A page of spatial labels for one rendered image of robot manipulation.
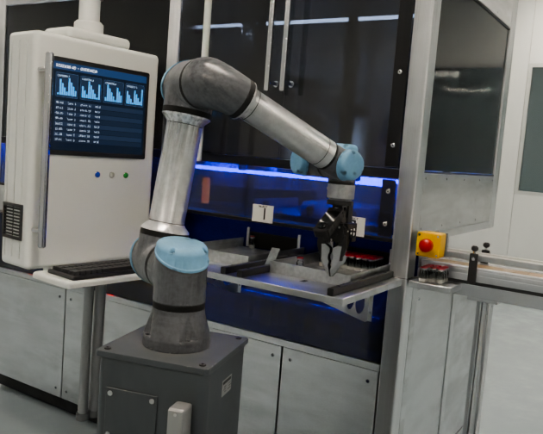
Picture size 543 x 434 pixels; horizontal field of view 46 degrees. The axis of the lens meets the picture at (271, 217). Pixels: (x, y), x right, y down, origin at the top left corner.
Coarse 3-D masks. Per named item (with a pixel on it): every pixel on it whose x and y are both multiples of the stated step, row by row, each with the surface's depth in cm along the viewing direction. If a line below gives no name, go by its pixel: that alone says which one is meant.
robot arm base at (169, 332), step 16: (160, 304) 138; (160, 320) 138; (176, 320) 137; (192, 320) 139; (144, 336) 140; (160, 336) 137; (176, 336) 137; (192, 336) 139; (208, 336) 142; (176, 352) 137; (192, 352) 138
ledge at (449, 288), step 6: (414, 282) 193; (420, 282) 192; (426, 282) 192; (432, 282) 193; (450, 282) 195; (456, 282) 196; (426, 288) 191; (432, 288) 190; (438, 288) 189; (444, 288) 188; (450, 288) 187; (456, 288) 192
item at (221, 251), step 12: (216, 240) 222; (228, 240) 228; (240, 240) 234; (216, 252) 200; (228, 252) 198; (240, 252) 221; (252, 252) 222; (264, 252) 224; (288, 252) 213; (300, 252) 220
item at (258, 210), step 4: (256, 204) 222; (256, 208) 222; (260, 208) 221; (268, 208) 220; (272, 208) 219; (256, 212) 222; (260, 212) 222; (268, 212) 220; (272, 212) 219; (252, 216) 224; (256, 216) 223; (260, 216) 222; (268, 216) 220; (272, 216) 219; (256, 220) 223; (260, 220) 222; (264, 220) 221; (268, 220) 220
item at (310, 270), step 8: (296, 256) 201; (304, 256) 206; (312, 256) 210; (272, 264) 189; (280, 264) 187; (288, 264) 186; (304, 264) 206; (312, 264) 207; (272, 272) 189; (280, 272) 187; (288, 272) 186; (296, 272) 184; (304, 272) 183; (312, 272) 182; (320, 272) 180; (336, 272) 178; (344, 272) 198; (352, 272) 199; (360, 272) 181; (368, 272) 186; (376, 272) 191; (312, 280) 182; (320, 280) 181; (328, 280) 179; (336, 280) 178; (344, 280) 177; (352, 280) 176
